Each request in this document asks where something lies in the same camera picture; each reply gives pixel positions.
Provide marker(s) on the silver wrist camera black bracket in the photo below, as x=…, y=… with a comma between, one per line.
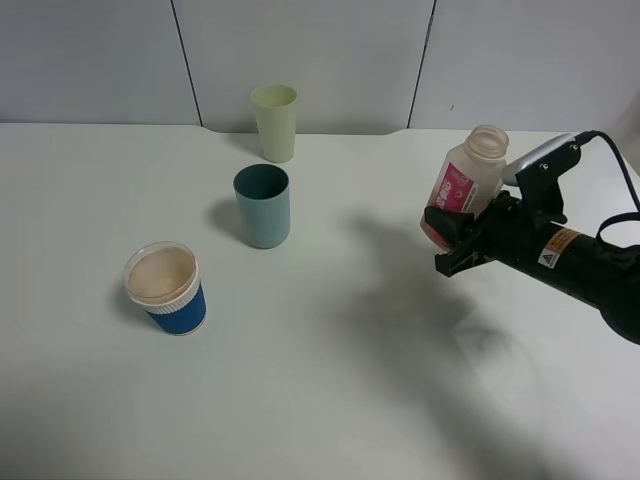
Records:
x=536, y=175

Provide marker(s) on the pink label drink bottle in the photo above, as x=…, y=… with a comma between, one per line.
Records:
x=470, y=176

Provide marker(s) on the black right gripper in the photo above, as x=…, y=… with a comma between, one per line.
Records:
x=503, y=232

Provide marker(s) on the teal plastic cup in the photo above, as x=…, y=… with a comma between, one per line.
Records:
x=262, y=195

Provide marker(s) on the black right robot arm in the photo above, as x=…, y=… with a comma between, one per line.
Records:
x=588, y=269

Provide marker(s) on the pale yellow plastic cup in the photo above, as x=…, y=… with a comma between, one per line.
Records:
x=275, y=112

